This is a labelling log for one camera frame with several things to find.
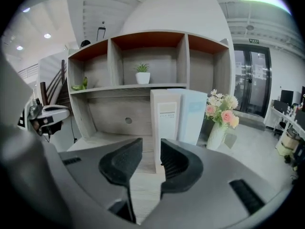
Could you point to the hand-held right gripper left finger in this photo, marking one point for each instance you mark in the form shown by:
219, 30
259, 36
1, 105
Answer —
114, 166

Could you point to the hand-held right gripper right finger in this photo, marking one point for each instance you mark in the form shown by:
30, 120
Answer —
202, 194

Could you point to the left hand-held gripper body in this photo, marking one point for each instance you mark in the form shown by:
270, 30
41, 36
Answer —
35, 108

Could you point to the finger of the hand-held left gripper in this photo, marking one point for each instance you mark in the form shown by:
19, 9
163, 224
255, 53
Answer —
58, 114

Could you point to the beige cardboard box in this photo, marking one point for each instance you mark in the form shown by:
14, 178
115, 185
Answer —
164, 128

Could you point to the light blue box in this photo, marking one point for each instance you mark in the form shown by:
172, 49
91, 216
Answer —
193, 118

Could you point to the curved staircase dark handrail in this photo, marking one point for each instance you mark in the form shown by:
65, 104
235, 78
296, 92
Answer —
57, 87

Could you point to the green leafy plant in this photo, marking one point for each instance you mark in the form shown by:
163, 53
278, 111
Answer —
79, 86

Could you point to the grey wooden desk with shelves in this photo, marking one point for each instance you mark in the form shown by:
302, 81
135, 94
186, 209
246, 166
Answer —
107, 111

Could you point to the white ribbed vase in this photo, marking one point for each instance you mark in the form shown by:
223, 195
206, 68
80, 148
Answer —
215, 137

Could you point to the round ceiling downlight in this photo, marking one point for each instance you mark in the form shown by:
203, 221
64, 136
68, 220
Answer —
26, 9
47, 36
19, 48

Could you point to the grey door mat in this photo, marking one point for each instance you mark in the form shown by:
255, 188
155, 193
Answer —
250, 121

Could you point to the pink and white flower bouquet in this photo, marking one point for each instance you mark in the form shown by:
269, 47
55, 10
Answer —
221, 108

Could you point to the small plant in white pot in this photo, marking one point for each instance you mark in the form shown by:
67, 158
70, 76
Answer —
143, 77

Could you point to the white long office bench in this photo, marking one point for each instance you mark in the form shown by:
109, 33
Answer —
280, 114

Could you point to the black computer monitor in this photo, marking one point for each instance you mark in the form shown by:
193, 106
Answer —
287, 99
277, 106

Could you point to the black glass double door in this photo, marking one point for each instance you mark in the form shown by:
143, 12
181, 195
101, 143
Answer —
252, 80

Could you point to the green exit sign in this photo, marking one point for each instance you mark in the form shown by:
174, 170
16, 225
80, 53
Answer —
254, 41

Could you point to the black rounded frame fixture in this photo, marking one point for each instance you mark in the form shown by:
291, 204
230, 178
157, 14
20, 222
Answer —
97, 33

